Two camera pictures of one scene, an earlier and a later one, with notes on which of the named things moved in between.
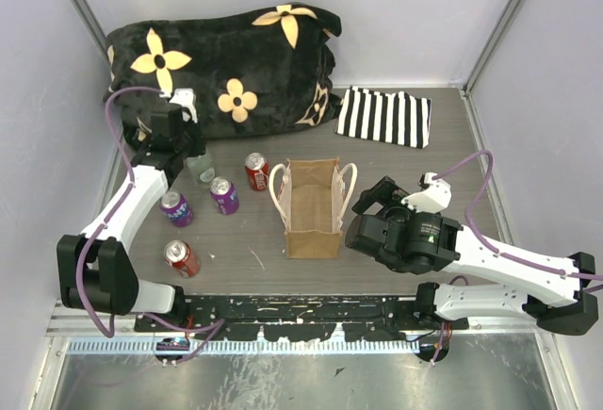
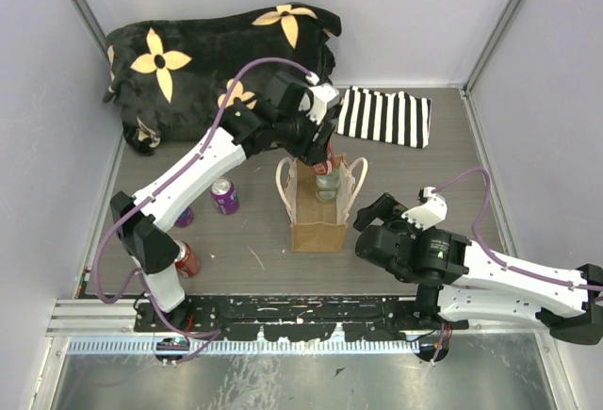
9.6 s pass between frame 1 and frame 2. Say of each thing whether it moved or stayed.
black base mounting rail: stayed
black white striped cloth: stayed
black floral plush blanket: stayed
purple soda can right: stayed
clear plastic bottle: moved
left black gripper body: moved
